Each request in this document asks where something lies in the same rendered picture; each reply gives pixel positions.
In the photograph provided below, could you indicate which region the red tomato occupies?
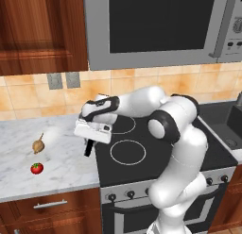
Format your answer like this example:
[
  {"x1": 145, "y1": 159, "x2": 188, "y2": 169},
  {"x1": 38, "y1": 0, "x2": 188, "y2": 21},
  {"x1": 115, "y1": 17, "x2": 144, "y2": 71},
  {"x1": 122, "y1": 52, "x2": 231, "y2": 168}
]
[{"x1": 29, "y1": 161, "x2": 44, "y2": 176}]

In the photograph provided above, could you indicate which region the grey wall socket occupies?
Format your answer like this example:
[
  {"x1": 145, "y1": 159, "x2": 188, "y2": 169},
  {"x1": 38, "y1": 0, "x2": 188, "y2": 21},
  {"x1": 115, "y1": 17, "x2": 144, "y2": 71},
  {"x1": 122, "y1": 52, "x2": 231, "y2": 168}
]
[
  {"x1": 64, "y1": 71, "x2": 81, "y2": 90},
  {"x1": 46, "y1": 73, "x2": 63, "y2": 91}
]

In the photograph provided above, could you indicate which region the black oven door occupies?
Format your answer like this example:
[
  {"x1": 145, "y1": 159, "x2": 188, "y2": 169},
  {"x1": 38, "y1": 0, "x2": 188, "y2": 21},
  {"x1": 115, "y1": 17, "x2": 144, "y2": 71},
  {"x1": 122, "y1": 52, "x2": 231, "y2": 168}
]
[{"x1": 101, "y1": 182, "x2": 229, "y2": 234}]

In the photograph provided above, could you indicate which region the wooden base cupboard door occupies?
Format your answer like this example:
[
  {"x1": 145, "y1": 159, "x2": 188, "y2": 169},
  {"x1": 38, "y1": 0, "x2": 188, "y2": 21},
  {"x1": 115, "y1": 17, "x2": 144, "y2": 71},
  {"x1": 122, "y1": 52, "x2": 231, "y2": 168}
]
[{"x1": 0, "y1": 224, "x2": 104, "y2": 234}]

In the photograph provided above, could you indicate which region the black and steel stove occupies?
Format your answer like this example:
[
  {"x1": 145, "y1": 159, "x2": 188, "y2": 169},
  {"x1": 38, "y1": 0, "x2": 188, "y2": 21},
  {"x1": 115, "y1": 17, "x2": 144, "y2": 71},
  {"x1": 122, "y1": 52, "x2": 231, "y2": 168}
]
[{"x1": 94, "y1": 112, "x2": 239, "y2": 234}]

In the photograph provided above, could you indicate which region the black oven door handle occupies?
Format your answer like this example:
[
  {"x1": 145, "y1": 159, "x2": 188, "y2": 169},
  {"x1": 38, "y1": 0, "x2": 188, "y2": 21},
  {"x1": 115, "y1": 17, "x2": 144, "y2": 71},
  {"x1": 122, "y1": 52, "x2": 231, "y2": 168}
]
[{"x1": 108, "y1": 186, "x2": 229, "y2": 215}]

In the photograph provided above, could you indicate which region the grey microwave oven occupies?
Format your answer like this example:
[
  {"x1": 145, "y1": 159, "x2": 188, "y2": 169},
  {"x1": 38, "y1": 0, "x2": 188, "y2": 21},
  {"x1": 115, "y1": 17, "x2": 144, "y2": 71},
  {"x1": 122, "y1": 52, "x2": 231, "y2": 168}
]
[{"x1": 82, "y1": 0, "x2": 242, "y2": 72}]

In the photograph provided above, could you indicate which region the dark grey sink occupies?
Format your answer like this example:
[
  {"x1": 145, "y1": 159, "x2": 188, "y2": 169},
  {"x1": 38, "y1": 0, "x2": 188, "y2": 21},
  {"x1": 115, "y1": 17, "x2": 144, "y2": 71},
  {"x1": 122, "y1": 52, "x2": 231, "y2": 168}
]
[{"x1": 198, "y1": 100, "x2": 242, "y2": 152}]

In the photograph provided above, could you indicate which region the wooden cupboard beside stove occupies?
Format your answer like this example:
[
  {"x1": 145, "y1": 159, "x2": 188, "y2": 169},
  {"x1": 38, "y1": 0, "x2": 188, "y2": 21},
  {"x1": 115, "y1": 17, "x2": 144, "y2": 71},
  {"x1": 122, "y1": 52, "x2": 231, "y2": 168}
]
[{"x1": 208, "y1": 173, "x2": 242, "y2": 234}]

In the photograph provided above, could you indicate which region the wooden drawer front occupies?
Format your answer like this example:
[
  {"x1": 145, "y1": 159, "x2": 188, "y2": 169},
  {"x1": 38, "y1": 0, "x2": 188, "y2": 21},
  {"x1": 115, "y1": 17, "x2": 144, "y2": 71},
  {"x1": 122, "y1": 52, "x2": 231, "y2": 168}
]
[{"x1": 0, "y1": 187, "x2": 102, "y2": 226}]

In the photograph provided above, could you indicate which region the brown onion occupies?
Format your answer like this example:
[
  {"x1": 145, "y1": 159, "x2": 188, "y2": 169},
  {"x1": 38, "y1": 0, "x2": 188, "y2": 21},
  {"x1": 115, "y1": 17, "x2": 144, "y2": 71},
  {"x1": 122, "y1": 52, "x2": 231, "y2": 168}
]
[{"x1": 31, "y1": 132, "x2": 46, "y2": 156}]

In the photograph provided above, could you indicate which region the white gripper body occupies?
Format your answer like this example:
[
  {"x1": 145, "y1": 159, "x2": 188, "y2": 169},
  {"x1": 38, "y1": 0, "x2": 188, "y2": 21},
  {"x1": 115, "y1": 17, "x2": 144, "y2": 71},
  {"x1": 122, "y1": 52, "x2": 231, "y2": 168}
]
[{"x1": 74, "y1": 120, "x2": 112, "y2": 144}]

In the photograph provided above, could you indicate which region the silver drawer handle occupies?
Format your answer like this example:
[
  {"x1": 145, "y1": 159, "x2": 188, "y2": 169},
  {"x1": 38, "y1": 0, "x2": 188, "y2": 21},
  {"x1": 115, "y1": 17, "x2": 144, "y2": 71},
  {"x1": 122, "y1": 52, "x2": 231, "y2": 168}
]
[{"x1": 32, "y1": 198, "x2": 69, "y2": 210}]

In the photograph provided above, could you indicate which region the grey microwave door handle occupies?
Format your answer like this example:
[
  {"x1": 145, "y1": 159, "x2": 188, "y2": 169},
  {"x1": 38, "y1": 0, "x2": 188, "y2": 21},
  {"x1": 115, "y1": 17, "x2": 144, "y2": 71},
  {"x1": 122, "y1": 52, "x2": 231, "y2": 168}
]
[{"x1": 209, "y1": 0, "x2": 239, "y2": 59}]

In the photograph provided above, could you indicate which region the grey tap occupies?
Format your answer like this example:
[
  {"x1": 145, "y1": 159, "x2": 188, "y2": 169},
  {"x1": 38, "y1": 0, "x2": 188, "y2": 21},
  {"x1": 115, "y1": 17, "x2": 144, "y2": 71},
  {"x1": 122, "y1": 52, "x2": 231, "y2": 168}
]
[{"x1": 234, "y1": 91, "x2": 242, "y2": 108}]

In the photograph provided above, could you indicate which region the wooden wall cupboard door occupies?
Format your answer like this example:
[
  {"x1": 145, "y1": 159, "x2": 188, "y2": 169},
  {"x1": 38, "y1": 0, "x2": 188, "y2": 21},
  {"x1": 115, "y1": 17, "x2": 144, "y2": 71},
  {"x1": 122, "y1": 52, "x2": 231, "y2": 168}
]
[{"x1": 0, "y1": 0, "x2": 90, "y2": 77}]

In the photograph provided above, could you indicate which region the microwave door with dark window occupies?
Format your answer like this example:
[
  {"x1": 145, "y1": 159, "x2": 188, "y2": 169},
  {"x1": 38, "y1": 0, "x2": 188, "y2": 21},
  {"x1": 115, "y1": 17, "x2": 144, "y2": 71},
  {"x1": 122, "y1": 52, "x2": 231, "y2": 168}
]
[{"x1": 83, "y1": 0, "x2": 231, "y2": 72}]

